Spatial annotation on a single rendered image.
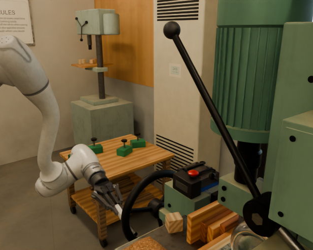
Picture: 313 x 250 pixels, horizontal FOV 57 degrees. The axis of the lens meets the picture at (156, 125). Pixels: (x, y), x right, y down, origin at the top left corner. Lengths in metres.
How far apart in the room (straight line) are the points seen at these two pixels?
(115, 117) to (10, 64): 1.98
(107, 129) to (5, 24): 1.45
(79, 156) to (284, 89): 1.01
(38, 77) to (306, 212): 0.85
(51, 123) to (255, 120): 0.79
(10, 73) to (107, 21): 1.72
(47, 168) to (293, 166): 1.05
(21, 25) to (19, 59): 2.42
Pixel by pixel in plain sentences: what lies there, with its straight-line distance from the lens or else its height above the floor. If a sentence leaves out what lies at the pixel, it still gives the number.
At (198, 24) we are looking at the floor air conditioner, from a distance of 2.05.
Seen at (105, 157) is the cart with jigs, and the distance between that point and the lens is 2.14.
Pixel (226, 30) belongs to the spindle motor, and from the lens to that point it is 0.58.
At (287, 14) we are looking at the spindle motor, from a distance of 0.56.
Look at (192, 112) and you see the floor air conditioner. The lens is 2.14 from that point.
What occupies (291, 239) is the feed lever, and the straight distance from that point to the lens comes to 0.52.
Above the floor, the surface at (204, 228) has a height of 0.94.
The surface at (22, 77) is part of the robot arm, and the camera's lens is 1.00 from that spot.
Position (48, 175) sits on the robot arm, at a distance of 1.32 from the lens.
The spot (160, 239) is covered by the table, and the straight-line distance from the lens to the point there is 0.79.
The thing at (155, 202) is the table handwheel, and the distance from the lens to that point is 1.04.
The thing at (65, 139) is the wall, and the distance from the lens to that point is 3.75.
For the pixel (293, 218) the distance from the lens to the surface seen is 0.44.
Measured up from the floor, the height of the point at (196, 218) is 0.97.
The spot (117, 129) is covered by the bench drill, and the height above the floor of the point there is 0.46.
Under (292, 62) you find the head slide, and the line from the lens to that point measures 0.52.
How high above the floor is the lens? 1.41
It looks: 18 degrees down
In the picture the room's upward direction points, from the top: straight up
